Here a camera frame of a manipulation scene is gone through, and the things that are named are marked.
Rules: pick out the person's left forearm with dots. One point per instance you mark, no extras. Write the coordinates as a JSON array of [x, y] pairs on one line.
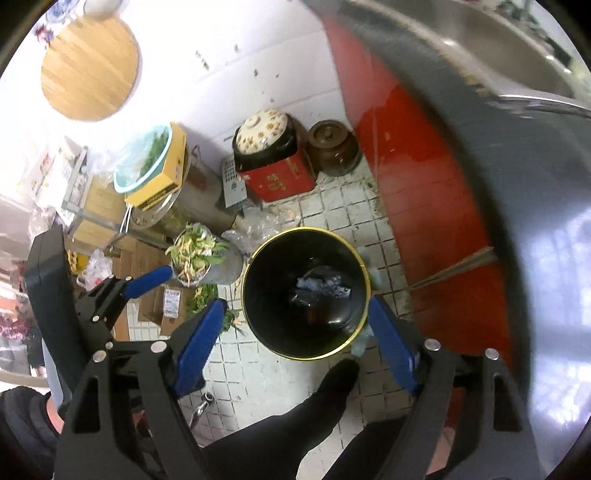
[[23, 429]]

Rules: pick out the brown ceramic jar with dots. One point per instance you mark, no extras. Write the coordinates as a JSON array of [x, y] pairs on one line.
[[333, 147]]

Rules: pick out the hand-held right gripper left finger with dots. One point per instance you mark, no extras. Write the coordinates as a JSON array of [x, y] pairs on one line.
[[199, 344]]

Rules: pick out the green bowl of vegetables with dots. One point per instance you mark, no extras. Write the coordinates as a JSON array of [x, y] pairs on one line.
[[141, 159]]

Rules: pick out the wooden crate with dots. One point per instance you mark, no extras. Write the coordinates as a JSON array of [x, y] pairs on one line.
[[99, 203]]

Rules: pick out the white plastic bag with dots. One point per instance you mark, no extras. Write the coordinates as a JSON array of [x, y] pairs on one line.
[[96, 267]]

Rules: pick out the floral ceramic pot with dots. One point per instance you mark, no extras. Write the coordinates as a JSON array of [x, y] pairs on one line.
[[263, 136]]

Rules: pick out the red box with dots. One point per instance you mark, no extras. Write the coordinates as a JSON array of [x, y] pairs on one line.
[[279, 180]]

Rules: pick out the thin wooden stick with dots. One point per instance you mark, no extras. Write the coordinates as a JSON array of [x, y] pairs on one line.
[[455, 269]]

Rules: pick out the black trash bin yellow rim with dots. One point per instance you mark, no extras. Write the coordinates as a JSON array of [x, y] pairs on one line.
[[277, 286]]

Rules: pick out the grey perforated metal grater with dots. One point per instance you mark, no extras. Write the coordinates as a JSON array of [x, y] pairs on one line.
[[233, 180]]

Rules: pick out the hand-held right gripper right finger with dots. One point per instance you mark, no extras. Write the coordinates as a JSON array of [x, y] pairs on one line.
[[392, 344]]

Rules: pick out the steel stockpot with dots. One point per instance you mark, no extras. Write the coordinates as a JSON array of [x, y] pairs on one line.
[[203, 196]]

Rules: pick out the metal bucket of vegetable scraps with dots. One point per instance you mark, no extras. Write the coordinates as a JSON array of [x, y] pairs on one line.
[[203, 258]]

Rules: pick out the labelled cardboard box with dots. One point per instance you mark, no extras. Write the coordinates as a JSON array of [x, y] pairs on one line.
[[168, 307]]

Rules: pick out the yellow cardboard box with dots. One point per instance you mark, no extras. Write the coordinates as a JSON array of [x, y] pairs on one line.
[[168, 170]]

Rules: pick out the clear plastic bag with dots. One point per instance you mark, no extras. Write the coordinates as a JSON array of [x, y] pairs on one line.
[[251, 230]]

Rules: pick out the red cabinet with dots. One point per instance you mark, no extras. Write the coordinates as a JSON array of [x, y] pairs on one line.
[[415, 184]]

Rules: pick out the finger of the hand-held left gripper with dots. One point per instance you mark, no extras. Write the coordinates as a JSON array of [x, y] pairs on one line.
[[105, 331], [148, 279]]

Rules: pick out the round wooden board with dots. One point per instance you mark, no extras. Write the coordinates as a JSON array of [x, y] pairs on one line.
[[90, 69]]

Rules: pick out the steel sink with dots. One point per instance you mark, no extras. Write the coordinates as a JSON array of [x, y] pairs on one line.
[[480, 41]]

